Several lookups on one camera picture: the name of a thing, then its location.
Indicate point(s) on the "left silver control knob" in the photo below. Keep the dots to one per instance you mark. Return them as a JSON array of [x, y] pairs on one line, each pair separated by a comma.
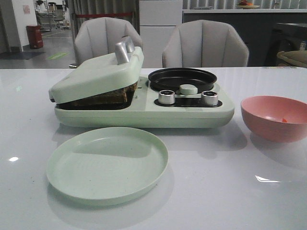
[[166, 97]]

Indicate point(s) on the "beige cushion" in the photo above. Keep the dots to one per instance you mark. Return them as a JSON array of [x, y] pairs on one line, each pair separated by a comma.
[[296, 58]]

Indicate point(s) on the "left grey chair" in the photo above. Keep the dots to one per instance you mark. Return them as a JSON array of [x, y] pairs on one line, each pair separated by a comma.
[[97, 37]]

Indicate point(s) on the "black round frying pan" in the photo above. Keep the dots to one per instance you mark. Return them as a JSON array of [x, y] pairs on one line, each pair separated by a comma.
[[172, 78]]

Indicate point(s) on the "green breakfast maker lid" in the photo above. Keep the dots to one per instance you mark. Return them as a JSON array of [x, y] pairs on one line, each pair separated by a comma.
[[100, 75]]

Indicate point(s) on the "black washing machine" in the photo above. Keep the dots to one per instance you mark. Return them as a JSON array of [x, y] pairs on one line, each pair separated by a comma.
[[286, 37]]

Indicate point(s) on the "white refrigerator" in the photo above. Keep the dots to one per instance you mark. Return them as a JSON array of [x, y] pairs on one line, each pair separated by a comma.
[[158, 18]]

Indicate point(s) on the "pink bowl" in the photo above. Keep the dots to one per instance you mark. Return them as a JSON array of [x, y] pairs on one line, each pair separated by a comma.
[[263, 116]]

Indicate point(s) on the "green breakfast maker base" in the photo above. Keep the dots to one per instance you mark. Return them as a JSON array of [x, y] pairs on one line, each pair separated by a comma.
[[143, 112]]

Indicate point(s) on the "bread slice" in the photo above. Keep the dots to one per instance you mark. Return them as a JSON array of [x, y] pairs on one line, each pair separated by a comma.
[[132, 87], [113, 97]]

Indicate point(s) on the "grey chair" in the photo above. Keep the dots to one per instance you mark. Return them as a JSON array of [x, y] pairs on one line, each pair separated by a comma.
[[97, 37], [204, 43]]

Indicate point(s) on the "right grey chair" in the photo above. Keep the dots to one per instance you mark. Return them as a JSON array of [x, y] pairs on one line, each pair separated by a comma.
[[204, 43]]

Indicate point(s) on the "dark grey counter cabinet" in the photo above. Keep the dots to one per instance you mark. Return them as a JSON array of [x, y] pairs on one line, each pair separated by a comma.
[[253, 25]]

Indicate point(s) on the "fruit plate on counter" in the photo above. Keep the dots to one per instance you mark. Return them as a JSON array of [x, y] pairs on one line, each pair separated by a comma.
[[245, 4]]

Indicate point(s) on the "right silver control knob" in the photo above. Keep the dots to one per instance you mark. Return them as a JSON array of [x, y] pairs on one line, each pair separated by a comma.
[[209, 98]]

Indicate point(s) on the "red trash bin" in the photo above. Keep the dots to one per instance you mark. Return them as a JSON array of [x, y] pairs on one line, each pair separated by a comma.
[[34, 36]]

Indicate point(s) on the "silver control knob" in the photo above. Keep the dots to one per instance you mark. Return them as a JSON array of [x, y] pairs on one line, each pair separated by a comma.
[[209, 98], [166, 97]]

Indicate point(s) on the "light green plate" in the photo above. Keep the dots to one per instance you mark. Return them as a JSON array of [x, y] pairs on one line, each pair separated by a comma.
[[108, 166]]

